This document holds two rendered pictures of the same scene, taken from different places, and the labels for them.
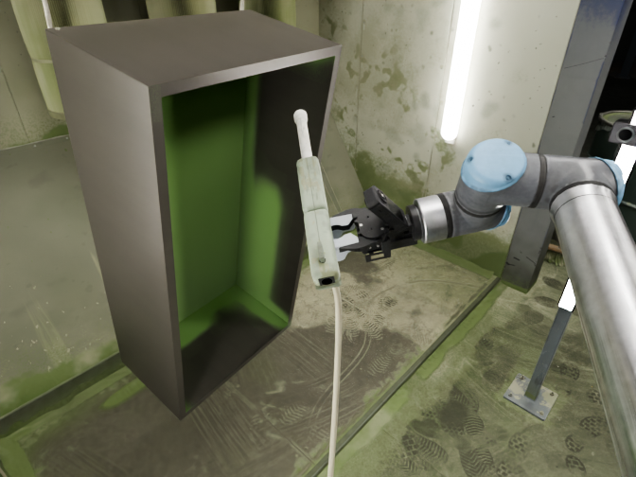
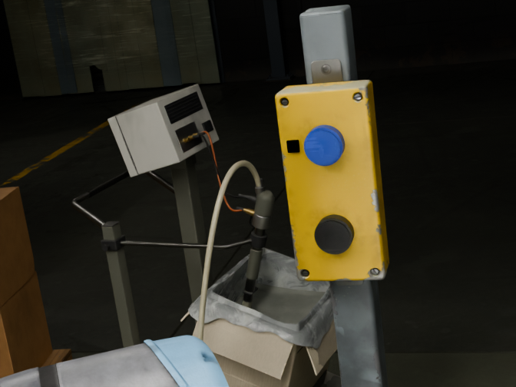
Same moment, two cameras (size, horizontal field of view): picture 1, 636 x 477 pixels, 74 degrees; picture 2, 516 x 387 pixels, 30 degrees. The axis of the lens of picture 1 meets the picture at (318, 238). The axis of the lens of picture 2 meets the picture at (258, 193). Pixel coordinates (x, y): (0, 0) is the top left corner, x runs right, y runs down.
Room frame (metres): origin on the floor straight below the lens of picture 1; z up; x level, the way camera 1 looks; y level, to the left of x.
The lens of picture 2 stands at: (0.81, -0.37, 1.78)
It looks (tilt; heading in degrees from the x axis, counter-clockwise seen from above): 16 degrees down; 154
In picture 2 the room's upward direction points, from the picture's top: 8 degrees counter-clockwise
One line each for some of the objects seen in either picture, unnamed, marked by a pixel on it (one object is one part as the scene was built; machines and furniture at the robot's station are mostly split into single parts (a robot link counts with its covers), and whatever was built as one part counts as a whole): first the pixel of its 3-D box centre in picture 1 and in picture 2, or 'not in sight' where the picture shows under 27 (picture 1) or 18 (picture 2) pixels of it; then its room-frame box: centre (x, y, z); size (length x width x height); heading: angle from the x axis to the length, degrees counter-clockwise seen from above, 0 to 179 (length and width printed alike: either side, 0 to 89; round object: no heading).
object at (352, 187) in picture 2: not in sight; (334, 182); (-0.24, 0.26, 1.42); 0.12 x 0.06 x 0.26; 47
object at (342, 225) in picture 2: not in sight; (334, 234); (-0.21, 0.23, 1.36); 0.05 x 0.02 x 0.05; 47
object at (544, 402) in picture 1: (530, 396); not in sight; (1.38, -1.06, 0.01); 0.20 x 0.20 x 0.01; 47
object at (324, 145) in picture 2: not in sight; (324, 145); (-0.21, 0.23, 1.48); 0.05 x 0.02 x 0.05; 47
